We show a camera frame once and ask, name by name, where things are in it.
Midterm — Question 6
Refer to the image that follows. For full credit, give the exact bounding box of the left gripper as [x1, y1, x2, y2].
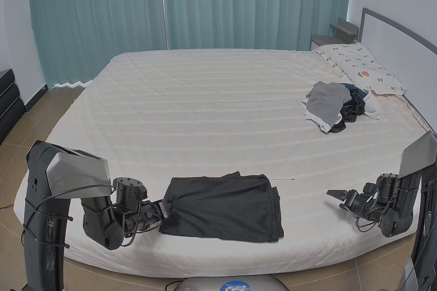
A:
[138, 200, 171, 227]

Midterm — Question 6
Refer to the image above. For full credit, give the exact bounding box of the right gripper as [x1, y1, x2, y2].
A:
[327, 189, 376, 221]

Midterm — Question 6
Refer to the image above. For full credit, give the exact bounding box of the black garment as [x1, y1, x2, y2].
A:
[159, 172, 296, 244]

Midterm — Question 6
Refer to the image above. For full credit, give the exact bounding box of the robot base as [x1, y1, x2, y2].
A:
[169, 276, 291, 291]

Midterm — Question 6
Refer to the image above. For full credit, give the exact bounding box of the pile of clothes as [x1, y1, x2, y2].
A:
[301, 80, 381, 134]

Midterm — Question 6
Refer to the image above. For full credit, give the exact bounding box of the bed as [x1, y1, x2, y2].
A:
[14, 7, 437, 280]

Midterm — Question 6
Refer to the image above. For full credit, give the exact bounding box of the white printed pillow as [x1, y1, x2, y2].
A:
[313, 43, 407, 96]

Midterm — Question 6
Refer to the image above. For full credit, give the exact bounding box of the grey bedside table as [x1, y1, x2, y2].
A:
[311, 18, 359, 51]

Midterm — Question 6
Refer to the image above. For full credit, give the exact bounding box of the black chest of drawers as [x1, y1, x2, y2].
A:
[0, 69, 26, 145]

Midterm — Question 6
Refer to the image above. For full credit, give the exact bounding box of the black cable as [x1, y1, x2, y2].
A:
[354, 215, 381, 233]
[120, 201, 144, 247]

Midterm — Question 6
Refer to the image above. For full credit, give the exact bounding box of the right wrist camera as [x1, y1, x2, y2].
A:
[363, 182, 379, 198]

